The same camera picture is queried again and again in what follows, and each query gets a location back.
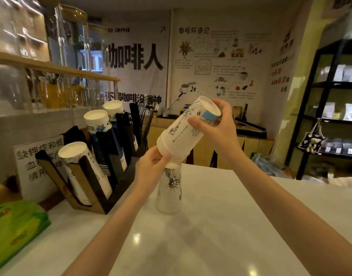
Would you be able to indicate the person's right hand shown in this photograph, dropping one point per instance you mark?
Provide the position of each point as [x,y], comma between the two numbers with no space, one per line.
[224,135]

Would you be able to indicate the person's left hand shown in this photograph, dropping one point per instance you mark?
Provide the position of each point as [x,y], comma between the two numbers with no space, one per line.
[148,175]

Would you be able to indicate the person's left thumb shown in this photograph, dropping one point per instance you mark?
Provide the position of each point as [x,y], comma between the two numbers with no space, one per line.
[162,162]

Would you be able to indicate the person's right thumb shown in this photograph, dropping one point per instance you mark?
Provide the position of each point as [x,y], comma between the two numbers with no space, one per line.
[197,123]

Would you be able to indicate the stack of printed paper cups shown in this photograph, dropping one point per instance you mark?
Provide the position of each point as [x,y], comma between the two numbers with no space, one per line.
[181,129]

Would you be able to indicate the person's left forearm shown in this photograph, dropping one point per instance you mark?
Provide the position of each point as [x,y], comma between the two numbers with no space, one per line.
[112,232]

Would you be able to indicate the person's right forearm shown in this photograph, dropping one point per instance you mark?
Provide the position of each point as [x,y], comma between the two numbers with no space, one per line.
[291,215]

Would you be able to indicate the single printed white paper cup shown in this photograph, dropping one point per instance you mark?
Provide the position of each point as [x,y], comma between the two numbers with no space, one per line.
[169,192]

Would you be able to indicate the grey gooseneck tap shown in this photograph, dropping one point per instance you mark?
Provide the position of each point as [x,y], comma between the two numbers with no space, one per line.
[183,91]

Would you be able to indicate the black cup dispenser rack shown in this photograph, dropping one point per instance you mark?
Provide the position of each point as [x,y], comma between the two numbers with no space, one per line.
[118,175]

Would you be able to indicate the bundle of black straws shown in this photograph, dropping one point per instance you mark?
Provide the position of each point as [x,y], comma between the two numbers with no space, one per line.
[145,114]

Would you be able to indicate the black tray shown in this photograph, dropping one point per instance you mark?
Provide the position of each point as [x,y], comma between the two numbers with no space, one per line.
[250,129]

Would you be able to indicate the white illustrated coffee poster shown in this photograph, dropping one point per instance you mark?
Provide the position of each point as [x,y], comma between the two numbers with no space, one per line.
[219,63]

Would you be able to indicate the blue print cup sleeve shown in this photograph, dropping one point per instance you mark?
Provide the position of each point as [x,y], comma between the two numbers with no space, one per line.
[102,135]

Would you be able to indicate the small blue white cup sleeve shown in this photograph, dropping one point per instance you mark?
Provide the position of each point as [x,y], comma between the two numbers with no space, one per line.
[115,107]

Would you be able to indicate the clear plastic bag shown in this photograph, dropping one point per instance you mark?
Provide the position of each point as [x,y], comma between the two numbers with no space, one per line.
[265,165]

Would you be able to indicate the white sketch-print cup sleeve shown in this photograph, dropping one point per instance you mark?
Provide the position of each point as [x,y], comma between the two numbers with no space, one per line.
[78,166]

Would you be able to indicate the white banner with black lettering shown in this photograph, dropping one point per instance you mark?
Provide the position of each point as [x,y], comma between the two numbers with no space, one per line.
[135,63]

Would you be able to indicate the black and white tote bag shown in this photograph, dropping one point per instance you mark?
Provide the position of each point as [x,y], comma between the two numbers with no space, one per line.
[311,140]

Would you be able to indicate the white handwritten notice sign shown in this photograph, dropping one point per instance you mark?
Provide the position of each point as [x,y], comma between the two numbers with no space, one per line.
[29,166]

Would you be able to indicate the black metal shelving unit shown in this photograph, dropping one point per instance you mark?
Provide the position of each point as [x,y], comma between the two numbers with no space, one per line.
[325,86]

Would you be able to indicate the row of pale coffee bags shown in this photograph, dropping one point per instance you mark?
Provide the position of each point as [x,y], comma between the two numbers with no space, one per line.
[342,109]

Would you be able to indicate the green plastic packet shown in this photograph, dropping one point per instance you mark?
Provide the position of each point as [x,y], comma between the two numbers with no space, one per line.
[14,229]

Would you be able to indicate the row of glass jars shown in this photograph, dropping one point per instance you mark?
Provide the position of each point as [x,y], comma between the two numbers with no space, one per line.
[35,28]

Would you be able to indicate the wooden wall shelf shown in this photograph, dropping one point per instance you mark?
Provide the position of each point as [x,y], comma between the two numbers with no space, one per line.
[49,66]

